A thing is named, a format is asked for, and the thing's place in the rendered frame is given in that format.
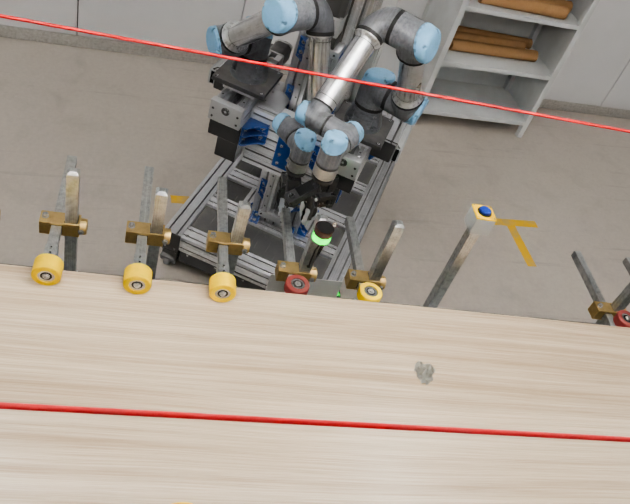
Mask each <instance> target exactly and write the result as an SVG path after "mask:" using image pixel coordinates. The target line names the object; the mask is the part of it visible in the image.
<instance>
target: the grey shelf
mask: <svg viewBox="0 0 630 504"><path fill-rule="evenodd" d="M568 1H572V2H573V8H572V10H571V12H570V13H569V14H568V16H567V18H566V19H564V20H563V19H558V18H553V17H548V16H543V15H538V14H533V13H528V12H523V11H517V10H512V9H507V8H502V7H497V6H492V5H487V4H482V3H479V2H478V0H428V2H427V4H426V7H425V9H424V12H423V14H422V17H421V19H422V20H424V21H426V22H429V23H431V24H433V25H434V26H435V27H437V28H438V29H439V30H440V32H441V41H440V45H439V46H438V47H439V48H438V50H437V52H436V54H435V56H434V58H433V59H432V60H431V61H430V62H429V63H427V64H425V66H424V72H423V78H422V84H421V88H422V90H423V92H426V93H431V94H437V95H442V96H448V97H453V98H458V99H464V100H469V101H475V102H480V103H486V104H491V105H496V106H502V107H507V108H513V109H518V110H524V111H529V112H534V113H536V111H537V109H538V108H539V106H540V104H541V102H542V101H543V99H544V97H545V95H546V94H547V92H548V90H549V88H550V87H551V85H552V83H553V82H554V80H555V78H556V76H557V75H558V73H559V71H560V69H561V68H562V66H563V64H564V62H565V61H566V59H567V57H568V55H569V54H570V52H571V50H572V48H573V47H574V45H575V43H576V41H577V40H578V38H579V36H580V34H581V33H582V31H583V29H584V27H585V26H586V24H587V22H588V20H589V19H590V17H591V15H592V13H593V12H594V10H595V8H596V6H597V5H598V3H599V1H600V0H568ZM458 26H465V27H470V28H476V29H481V30H486V31H492V32H497V33H502V34H508V35H513V36H518V37H524V38H529V39H532V40H533V44H532V47H531V48H530V50H537V51H538V54H539V55H538V59H537V60H536V61H535V62H531V61H524V60H517V59H510V58H503V57H496V56H489V55H482V54H475V53H467V52H460V51H453V50H449V47H450V44H451V42H452V40H453V38H454V35H455V33H456V31H457V28H458ZM532 29H533V30H532ZM531 31H532V32H531ZM504 83H505V84H504ZM503 85H504V86H503ZM424 97H426V98H427V99H428V100H429V102H428V104H427V106H426V108H425V110H424V111H423V114H431V115H439V116H448V117H456V118H464V119H473V120H481V121H489V122H497V123H506V124H514V125H520V126H519V127H518V129H517V131H516V133H515V135H516V137H518V138H521V137H522V136H523V134H524V132H525V130H526V129H527V127H528V125H529V123H530V122H531V120H532V118H533V116H534V115H528V114H523V113H518V112H512V111H507V110H501V109H496V108H490V107H485V106H479V105H474V104H468V103H463V102H457V101H452V100H447V99H441V98H436V97H430V96H425V95H424Z"/></svg>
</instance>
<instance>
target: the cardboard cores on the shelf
mask: <svg viewBox="0 0 630 504"><path fill-rule="evenodd" d="M478 2H479V3H482V4H487V5H492V6H497V7H502V8H507V9H512V10H517V11H523V12H528V13H533V14H538V15H543V16H548V17H553V18H558V19H563V20H564V19H566V18H567V16H568V14H569V13H570V12H571V10H572V8H573V2H572V1H568V0H478ZM532 44H533V40H532V39H529V38H524V37H518V36H513V35H508V34H502V33H497V32H492V31H486V30H481V29H476V28H470V27H465V26H458V28H457V31H456V33H455V35H454V38H453V40H452V42H451V44H450V47H449V50H453V51H460V52H467V53H475V54H482V55H489V56H496V57H503V58H510V59H517V60H524V61H531V62H535V61H536V60H537V59H538V55H539V54H538V51H537V50H530V48H531V47H532ZM525 48H526V49H525Z"/></svg>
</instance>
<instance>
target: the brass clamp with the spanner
mask: <svg viewBox="0 0 630 504"><path fill-rule="evenodd" d="M281 262H285V263H286V267H285V268H281V267H280V264H281ZM288 274H292V275H301V276H303V277H305V278H306V279H307V280H308V282H315V281H316V278H317V268H316V267H312V268H311V271H310V273H309V272H300V268H299V263H298V262H289V261H280V260H278V262H277V265H276V268H275V278H276V281H284V282H286V279H287V277H288Z"/></svg>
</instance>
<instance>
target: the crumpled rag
mask: <svg viewBox="0 0 630 504"><path fill-rule="evenodd" d="M414 371H415V372H416V373H417V377H418V379H419V380H420V381H421V384H422V383H425V384H426V385H428V384H429V382H431V381H433V376H432V375H433V374H434V373H435V368H434V367H433V366H432V365H431V364H430V363H427V364H423V363H422V362H421V361H418V362H417V363H416V364H415V368H414Z"/></svg>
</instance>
